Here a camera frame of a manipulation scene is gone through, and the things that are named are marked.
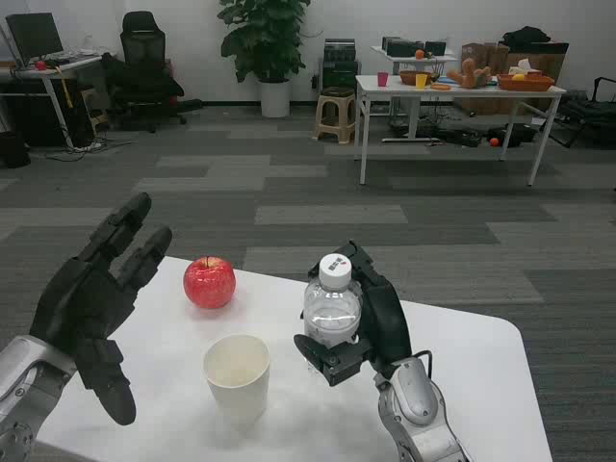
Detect black computer monitor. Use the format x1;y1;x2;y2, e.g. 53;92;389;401
4;12;64;68

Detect orange rectangular wicker basket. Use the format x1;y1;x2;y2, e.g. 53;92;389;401
497;72;556;92

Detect white plant pot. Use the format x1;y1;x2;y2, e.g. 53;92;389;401
259;79;292;119

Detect beige plastic stool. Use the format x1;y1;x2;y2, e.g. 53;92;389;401
313;87;357;144

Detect black bag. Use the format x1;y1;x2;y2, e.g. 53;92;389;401
501;26;552;47

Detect brown plush toy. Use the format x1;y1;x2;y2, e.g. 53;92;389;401
447;58;493;90

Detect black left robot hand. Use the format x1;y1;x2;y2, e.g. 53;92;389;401
29;192;173;427

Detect white paper cup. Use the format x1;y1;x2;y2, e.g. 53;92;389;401
202;334;271;426

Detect small white table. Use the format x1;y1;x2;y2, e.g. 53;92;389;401
371;44;458;76

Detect white folding table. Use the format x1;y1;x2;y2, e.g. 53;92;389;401
354;73;568;188

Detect black stacked equipment cases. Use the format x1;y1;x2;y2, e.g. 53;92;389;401
321;38;361;91

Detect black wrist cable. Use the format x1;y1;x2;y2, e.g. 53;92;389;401
412;349;434;381

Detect red apple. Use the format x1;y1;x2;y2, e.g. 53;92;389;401
183;255;238;310

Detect green potted plant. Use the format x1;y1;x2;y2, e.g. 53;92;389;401
217;0;312;84

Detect black office chair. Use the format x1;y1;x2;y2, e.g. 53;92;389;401
101;11;203;134

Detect white office desk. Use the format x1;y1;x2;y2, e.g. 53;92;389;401
0;51;105;149

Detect brown cardboard boxes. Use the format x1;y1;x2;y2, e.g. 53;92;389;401
460;41;571;116

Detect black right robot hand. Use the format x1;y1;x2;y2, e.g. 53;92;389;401
294;240;415;388

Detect clear plastic water bottle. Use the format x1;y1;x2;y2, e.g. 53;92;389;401
302;254;363;377

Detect brown round wicker basket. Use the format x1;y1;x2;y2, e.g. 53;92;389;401
398;69;433;88

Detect black folding chair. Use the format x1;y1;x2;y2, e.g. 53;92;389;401
548;76;616;148

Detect black trash bin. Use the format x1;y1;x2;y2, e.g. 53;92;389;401
0;130;32;169

